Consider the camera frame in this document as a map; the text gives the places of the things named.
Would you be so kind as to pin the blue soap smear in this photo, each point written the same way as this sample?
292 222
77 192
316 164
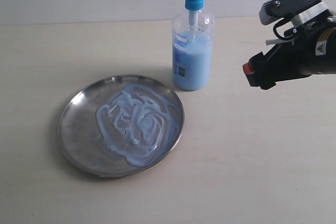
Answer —
138 124

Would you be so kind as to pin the blue soap pump bottle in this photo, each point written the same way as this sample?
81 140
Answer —
192 45

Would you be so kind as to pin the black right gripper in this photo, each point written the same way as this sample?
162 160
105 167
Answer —
308 56

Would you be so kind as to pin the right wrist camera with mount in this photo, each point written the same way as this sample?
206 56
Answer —
300 11

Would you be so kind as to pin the round stainless steel plate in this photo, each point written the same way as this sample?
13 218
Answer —
78 132

